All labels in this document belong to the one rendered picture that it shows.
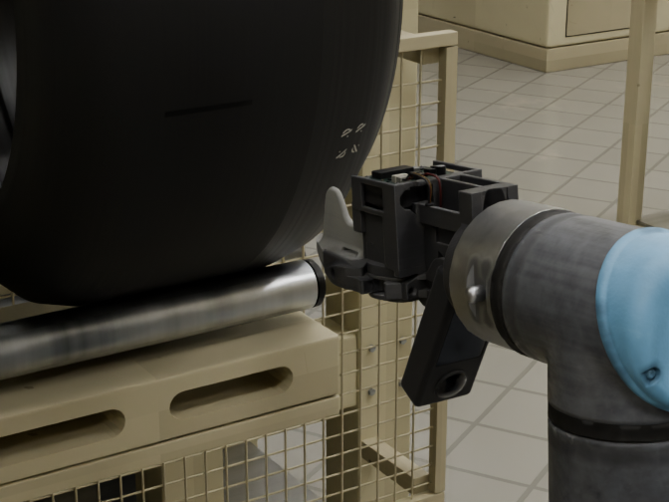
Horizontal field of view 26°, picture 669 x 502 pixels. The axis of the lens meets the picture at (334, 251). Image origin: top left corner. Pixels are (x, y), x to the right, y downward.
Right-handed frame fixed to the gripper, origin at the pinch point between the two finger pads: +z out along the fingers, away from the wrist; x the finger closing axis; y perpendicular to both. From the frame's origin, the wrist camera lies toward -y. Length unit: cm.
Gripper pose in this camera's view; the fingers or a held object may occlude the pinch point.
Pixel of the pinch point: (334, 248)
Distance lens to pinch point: 107.2
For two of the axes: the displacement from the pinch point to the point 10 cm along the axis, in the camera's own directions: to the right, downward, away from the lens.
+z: -5.3, -1.7, 8.3
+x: -8.5, 1.8, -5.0
